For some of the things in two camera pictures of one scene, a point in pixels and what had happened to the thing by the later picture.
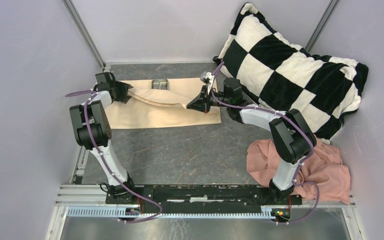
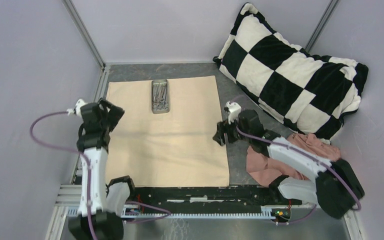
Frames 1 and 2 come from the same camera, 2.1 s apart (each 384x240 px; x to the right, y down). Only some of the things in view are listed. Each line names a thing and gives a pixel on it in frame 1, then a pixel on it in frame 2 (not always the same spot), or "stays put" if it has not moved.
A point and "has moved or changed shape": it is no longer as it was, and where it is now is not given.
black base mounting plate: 205,198 stays put
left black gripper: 124,88 -> 114,114
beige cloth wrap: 152,107 has moved or changed shape
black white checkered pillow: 278,74 stays put
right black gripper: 202,102 -> 222,127
